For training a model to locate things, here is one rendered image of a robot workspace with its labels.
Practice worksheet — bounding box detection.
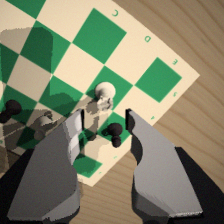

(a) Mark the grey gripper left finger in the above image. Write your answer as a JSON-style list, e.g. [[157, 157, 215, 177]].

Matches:
[[0, 108, 84, 224]]

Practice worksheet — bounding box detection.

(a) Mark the black pawn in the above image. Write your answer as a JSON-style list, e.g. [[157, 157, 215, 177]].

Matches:
[[107, 123, 123, 148], [0, 99, 22, 124]]

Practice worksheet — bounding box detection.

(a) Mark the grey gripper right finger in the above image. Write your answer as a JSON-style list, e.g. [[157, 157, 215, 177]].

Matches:
[[125, 108, 224, 224]]

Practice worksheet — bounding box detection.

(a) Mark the green and cream chessboard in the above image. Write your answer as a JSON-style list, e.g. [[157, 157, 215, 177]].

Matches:
[[0, 0, 200, 186]]

